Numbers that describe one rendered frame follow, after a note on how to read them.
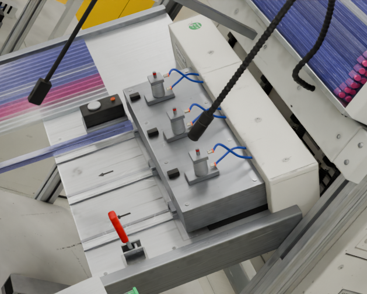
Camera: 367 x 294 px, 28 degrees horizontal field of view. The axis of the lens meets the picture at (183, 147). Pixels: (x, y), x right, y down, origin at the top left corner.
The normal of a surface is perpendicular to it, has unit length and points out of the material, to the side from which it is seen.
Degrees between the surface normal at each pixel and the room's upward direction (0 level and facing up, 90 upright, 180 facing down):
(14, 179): 90
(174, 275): 90
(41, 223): 0
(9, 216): 0
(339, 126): 90
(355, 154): 90
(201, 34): 44
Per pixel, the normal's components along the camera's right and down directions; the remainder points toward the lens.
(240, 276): -0.77, -0.28
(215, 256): 0.32, 0.60
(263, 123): -0.15, -0.73
